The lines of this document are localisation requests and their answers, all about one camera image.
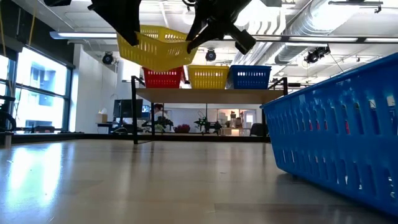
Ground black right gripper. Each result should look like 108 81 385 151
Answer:
185 0 257 55

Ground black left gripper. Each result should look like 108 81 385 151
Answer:
88 0 142 47

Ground yellow plastic basket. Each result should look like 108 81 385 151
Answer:
187 65 230 90
116 24 199 73

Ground blue plastic basket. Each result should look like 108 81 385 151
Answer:
260 52 398 217
229 64 272 90

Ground wooden shelf with black legs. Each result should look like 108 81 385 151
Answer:
131 75 289 145

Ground long ceiling light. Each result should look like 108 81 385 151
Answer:
223 35 398 44
49 30 118 40

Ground black computer monitor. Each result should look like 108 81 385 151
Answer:
113 98 144 119

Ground person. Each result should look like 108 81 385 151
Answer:
152 103 170 125

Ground beige tissue box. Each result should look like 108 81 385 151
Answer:
95 108 109 124

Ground dark green potted plant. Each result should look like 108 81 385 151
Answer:
154 116 174 133

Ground red flowers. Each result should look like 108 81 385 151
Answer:
173 123 192 134

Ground large glass window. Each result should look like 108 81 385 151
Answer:
0 46 74 133

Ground dark office chair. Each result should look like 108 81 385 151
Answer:
249 122 265 137

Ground black ceiling track light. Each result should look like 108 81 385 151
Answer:
328 0 384 14

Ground silver ventilation duct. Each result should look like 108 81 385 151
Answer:
273 0 361 65

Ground black aluminium table frame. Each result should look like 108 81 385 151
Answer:
12 133 271 144

